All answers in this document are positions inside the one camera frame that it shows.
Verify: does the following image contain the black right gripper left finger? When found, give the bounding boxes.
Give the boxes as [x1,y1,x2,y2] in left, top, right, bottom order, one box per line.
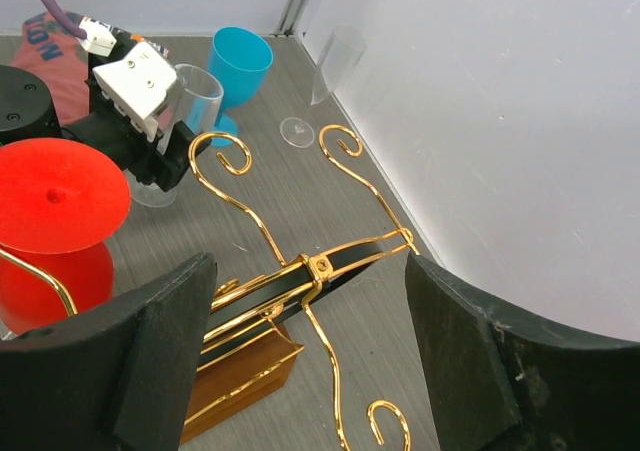
[0,251,219,451]

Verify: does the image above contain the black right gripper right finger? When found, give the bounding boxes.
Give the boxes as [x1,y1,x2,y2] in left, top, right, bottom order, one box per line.
[405,253,639,450]

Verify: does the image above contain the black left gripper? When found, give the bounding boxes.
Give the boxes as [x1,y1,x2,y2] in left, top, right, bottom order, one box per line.
[61,73,195,192]

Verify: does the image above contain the clear front wine glass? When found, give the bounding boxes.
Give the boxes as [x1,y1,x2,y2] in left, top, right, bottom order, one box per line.
[126,63,224,208]

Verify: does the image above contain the clear wine glass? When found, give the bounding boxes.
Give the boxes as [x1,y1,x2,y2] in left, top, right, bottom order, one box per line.
[279,25,367,148]
[126,63,224,208]

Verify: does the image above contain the red wine glass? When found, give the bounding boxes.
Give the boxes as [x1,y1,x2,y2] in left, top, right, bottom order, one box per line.
[1,138,131,312]

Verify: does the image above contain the light blue wine glass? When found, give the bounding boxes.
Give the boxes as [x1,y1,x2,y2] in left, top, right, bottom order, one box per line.
[207,26,274,137]

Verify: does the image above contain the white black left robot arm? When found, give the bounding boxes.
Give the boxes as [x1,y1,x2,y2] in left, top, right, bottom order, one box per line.
[1,65,194,191]

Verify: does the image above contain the folded red t-shirt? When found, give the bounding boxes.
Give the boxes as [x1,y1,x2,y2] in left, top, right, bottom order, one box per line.
[10,12,93,125]

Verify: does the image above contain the gold wire wine glass rack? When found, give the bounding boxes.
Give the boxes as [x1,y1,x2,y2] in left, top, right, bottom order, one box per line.
[0,123,416,451]

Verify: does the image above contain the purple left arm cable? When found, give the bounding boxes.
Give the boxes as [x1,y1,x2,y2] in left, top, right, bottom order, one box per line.
[24,0,87,39]

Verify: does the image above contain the left aluminium corner post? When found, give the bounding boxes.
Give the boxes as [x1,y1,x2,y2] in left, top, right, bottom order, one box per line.
[272,0,308,37]

